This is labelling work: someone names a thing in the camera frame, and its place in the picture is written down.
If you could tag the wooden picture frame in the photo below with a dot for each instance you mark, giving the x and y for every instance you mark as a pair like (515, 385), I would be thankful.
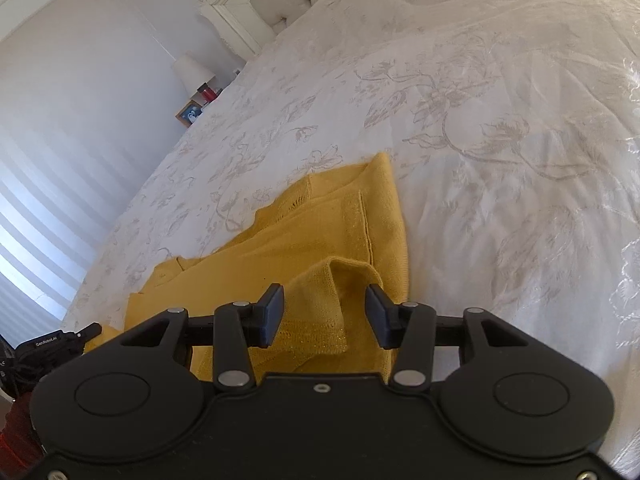
(189, 113)

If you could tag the white floral bedspread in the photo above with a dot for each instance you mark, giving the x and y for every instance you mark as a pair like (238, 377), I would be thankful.
(500, 160)

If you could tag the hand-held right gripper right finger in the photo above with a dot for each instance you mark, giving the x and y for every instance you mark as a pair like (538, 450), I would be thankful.
(382, 317)

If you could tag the yellow knit sweater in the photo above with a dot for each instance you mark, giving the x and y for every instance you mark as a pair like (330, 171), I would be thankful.
(320, 240)

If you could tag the white shade table lamp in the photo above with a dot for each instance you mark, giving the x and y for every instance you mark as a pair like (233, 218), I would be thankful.
(192, 72)

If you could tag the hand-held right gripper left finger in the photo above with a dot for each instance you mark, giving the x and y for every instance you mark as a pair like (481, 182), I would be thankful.
(271, 317)

